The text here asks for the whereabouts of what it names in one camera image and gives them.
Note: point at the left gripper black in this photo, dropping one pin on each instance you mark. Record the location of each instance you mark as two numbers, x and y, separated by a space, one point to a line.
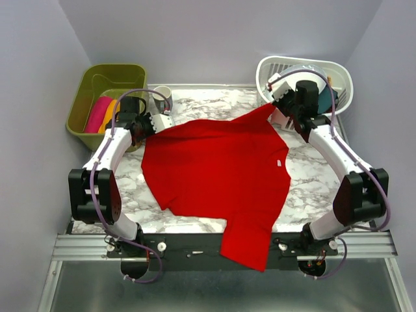
147 117

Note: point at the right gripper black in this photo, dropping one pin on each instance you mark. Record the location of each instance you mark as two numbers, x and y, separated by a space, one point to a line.
278 104

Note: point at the white plastic dish basket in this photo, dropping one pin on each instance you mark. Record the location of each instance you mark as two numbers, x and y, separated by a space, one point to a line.
272 66

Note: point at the red t shirt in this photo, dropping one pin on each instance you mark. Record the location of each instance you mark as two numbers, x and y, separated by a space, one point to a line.
232 170

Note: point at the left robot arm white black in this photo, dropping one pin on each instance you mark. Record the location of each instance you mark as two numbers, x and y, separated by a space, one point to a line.
94 194

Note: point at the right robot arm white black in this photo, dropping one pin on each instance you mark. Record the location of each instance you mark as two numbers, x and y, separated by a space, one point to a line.
362 195

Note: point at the white oval plate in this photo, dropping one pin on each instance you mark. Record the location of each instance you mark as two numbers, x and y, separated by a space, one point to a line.
306 72

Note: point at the grey white mug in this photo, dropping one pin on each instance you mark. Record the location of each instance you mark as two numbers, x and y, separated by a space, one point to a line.
162 98

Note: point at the teal plate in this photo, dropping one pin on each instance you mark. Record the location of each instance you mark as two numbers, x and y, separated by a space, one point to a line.
324 101

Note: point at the orange rolled t shirt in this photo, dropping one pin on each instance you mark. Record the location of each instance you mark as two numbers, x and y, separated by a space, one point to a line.
108 115

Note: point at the pink rolled t shirt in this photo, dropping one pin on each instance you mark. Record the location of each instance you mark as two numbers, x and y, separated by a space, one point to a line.
97 114

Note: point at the olive green plastic bin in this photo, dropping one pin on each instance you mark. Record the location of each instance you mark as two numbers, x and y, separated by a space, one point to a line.
100 80

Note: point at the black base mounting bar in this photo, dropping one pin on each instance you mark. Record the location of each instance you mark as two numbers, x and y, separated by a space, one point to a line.
179 252

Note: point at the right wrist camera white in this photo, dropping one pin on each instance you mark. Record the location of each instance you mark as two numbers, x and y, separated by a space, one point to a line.
278 86

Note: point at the aluminium frame rail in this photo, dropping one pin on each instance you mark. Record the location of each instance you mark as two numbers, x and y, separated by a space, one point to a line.
356 245

